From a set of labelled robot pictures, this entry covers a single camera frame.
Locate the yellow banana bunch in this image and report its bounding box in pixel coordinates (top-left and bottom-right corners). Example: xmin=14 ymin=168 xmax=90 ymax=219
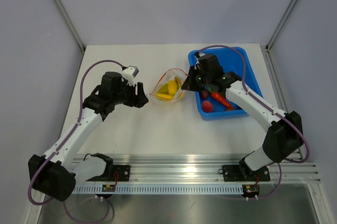
xmin=155 ymin=77 xmax=183 ymax=101

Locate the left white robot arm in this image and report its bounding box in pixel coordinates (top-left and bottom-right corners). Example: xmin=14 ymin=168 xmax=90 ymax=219
xmin=27 ymin=66 xmax=148 ymax=205

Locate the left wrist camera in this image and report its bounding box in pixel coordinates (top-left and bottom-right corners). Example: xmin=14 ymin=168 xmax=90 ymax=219
xmin=121 ymin=65 xmax=139 ymax=85

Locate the orange carrot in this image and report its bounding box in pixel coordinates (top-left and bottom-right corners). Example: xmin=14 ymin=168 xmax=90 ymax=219
xmin=211 ymin=92 xmax=234 ymax=110

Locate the right frame post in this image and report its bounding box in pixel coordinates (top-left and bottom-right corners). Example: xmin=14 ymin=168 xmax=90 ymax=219
xmin=264 ymin=0 xmax=315 ymax=53

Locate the aluminium rail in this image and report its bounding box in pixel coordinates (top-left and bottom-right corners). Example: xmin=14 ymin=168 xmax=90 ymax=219
xmin=35 ymin=155 xmax=321 ymax=184

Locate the white slotted cable duct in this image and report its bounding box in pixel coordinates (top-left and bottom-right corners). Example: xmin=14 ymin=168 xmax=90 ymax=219
xmin=72 ymin=184 xmax=243 ymax=195

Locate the yellow starfruit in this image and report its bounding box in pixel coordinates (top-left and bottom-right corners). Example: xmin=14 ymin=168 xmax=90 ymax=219
xmin=167 ymin=80 xmax=179 ymax=97

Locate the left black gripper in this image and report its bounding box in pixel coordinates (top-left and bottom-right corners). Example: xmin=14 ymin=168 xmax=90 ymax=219
xmin=112 ymin=79 xmax=148 ymax=108

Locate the dark purple plum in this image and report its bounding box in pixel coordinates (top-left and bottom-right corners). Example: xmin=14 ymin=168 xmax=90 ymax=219
xmin=200 ymin=89 xmax=209 ymax=100

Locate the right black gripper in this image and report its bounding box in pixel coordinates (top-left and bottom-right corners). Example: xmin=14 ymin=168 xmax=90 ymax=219
xmin=181 ymin=66 xmax=212 ymax=92

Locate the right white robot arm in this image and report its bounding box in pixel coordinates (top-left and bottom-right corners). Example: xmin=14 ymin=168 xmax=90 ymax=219
xmin=182 ymin=54 xmax=304 ymax=180

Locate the frame post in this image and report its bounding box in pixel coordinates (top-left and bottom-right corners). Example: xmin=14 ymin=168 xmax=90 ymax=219
xmin=38 ymin=0 xmax=86 ymax=53
xmin=264 ymin=0 xmax=315 ymax=53

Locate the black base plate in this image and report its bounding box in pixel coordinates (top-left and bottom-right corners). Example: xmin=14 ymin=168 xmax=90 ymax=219
xmin=83 ymin=153 xmax=131 ymax=182
xmin=218 ymin=165 xmax=271 ymax=182

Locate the clear zip top bag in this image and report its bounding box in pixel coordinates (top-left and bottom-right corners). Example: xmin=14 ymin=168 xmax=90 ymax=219
xmin=148 ymin=68 xmax=187 ymax=103

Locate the blue plastic bin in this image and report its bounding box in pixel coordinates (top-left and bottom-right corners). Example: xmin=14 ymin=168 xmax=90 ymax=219
xmin=188 ymin=45 xmax=262 ymax=120

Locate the left frame post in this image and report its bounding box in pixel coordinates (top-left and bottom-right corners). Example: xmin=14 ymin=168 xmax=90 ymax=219
xmin=38 ymin=0 xmax=86 ymax=53

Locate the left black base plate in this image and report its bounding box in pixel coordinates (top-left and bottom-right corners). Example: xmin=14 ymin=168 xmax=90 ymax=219
xmin=83 ymin=153 xmax=131 ymax=182

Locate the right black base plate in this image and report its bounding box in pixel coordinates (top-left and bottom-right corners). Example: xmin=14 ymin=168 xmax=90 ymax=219
xmin=218 ymin=165 xmax=271 ymax=182

